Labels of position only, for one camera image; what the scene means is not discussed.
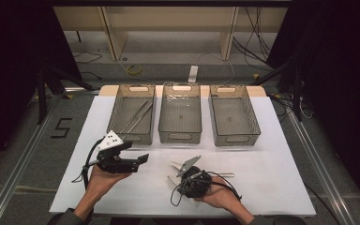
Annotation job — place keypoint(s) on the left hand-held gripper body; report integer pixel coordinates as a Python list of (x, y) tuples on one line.
[(111, 140)]

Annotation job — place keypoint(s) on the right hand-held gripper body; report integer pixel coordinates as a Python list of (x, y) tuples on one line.
[(187, 164)]

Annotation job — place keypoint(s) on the metal chopstick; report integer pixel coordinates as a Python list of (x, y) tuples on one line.
[(134, 116), (140, 117)]

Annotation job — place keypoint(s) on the grey transparent plastic bin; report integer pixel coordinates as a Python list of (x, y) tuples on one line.
[(128, 112), (180, 115), (232, 117)]

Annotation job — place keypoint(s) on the metal fork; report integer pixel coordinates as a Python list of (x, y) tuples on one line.
[(226, 174)]

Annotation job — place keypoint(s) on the person's left hand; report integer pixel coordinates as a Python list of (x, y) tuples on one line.
[(101, 182)]

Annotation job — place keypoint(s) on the person's right hand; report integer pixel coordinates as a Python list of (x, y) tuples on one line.
[(222, 193)]

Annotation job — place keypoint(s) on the white table sheet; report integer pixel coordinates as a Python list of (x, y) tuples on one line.
[(262, 175)]

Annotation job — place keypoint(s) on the black metal stand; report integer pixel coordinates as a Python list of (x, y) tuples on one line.
[(51, 79), (296, 93)]

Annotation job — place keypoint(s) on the white power strip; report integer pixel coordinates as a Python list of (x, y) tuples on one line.
[(193, 74)]

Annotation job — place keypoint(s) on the aluminium floor rail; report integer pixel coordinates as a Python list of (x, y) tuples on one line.
[(318, 168), (18, 168)]

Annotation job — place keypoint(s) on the light wooden furniture frame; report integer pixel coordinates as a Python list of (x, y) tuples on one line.
[(168, 18)]

